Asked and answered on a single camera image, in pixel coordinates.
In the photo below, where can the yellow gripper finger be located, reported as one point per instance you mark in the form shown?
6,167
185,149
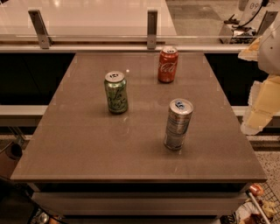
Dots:
251,52
263,104

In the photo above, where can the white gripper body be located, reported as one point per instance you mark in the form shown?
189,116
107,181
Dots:
269,52

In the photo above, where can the red coke can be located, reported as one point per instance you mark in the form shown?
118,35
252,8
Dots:
167,66

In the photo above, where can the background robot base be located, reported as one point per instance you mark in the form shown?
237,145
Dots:
243,30

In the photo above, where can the silver slim energy drink can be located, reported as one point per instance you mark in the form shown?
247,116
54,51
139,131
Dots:
179,116

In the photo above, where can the green LaCroix can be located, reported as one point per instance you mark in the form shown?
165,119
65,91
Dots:
115,88

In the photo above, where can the grey drawer front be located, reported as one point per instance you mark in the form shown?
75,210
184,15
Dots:
139,203

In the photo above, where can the right metal rail bracket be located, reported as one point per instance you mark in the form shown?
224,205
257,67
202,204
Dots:
267,20

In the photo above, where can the metal rail bracket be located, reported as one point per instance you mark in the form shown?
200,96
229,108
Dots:
44,40
267,20
152,25

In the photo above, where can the wire basket with snacks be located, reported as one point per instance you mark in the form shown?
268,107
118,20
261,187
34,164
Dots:
261,207

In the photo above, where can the middle metal rail bracket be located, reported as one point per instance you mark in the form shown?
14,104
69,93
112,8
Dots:
152,25

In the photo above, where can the left metal rail bracket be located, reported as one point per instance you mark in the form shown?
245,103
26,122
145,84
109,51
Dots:
44,40

